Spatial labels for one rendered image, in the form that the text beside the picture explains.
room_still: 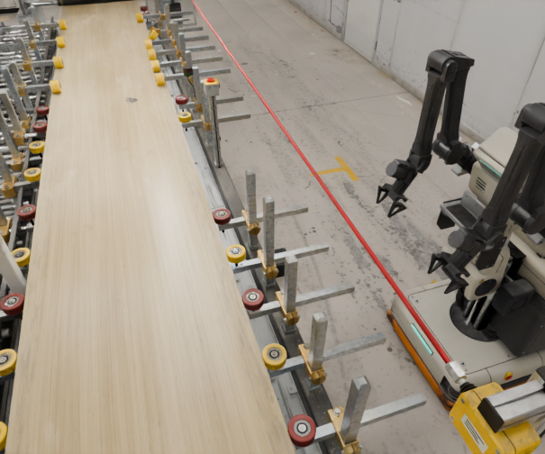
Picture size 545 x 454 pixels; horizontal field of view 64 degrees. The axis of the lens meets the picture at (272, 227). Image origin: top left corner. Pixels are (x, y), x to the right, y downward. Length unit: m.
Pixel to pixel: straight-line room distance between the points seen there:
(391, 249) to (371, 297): 0.48
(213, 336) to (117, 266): 0.52
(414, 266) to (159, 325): 1.99
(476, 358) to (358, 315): 0.71
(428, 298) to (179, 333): 1.48
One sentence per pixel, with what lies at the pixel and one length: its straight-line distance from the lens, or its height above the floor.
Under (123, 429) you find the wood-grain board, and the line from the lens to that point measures 1.42.
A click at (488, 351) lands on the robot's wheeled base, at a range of 2.45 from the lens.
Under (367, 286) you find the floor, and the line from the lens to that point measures 2.90.
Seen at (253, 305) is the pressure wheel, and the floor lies 0.90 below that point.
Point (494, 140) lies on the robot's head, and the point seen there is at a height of 1.35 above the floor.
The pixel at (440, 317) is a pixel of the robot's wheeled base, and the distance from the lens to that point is 2.49.
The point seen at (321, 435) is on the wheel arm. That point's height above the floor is 0.84.
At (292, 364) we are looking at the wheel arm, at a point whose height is 0.83.
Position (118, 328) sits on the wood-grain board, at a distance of 1.61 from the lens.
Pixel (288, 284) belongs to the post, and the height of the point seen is 1.00.
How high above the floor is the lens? 2.14
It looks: 41 degrees down
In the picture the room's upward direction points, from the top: straight up
